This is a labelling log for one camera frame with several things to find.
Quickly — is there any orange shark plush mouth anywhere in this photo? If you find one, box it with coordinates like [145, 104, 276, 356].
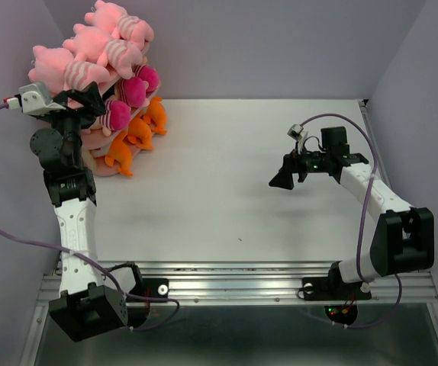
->
[143, 96, 168, 135]

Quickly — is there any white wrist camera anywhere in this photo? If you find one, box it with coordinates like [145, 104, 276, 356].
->
[4, 82, 66, 116]
[287, 124, 308, 153]

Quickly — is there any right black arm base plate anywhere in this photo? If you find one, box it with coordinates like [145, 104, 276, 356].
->
[297, 277, 372, 301]

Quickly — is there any orange shark plush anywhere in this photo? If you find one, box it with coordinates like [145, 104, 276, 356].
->
[127, 114, 154, 150]

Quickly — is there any doll plush black hair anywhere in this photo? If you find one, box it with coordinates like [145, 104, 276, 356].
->
[114, 76, 150, 108]

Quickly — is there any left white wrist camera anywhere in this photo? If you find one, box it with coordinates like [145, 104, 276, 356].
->
[4, 82, 66, 116]

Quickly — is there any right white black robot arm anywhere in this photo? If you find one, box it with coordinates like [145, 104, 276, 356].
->
[269, 124, 434, 299]

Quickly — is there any orange shark plush back-facing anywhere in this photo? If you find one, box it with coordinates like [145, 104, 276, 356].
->
[104, 130, 134, 177]

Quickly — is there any pink axolotl plush front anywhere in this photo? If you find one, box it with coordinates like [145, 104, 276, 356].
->
[28, 45, 116, 95]

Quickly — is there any doll plush pink striped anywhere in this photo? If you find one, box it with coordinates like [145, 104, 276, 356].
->
[133, 65, 161, 92]

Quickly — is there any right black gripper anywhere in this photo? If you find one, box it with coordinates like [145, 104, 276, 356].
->
[268, 140, 330, 189]

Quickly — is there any pink three-tier wooden shelf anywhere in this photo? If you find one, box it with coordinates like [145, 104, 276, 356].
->
[82, 56, 161, 177]

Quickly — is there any aluminium mounting rail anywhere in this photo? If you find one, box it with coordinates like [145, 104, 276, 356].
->
[37, 260, 438, 306]

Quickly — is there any doll plush edge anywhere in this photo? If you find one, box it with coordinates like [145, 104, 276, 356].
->
[89, 100, 131, 136]

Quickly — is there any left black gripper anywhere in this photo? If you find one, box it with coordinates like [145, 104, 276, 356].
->
[40, 81, 105, 167]

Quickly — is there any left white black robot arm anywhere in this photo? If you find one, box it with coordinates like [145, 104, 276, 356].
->
[20, 82, 145, 342]

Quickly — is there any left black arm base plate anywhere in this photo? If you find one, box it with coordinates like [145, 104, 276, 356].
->
[128, 278, 169, 302]

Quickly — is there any pink axolotl plush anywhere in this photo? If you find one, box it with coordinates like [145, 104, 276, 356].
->
[28, 45, 116, 95]
[63, 24, 143, 79]

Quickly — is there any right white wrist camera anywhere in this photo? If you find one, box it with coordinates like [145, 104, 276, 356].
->
[287, 124, 308, 153]

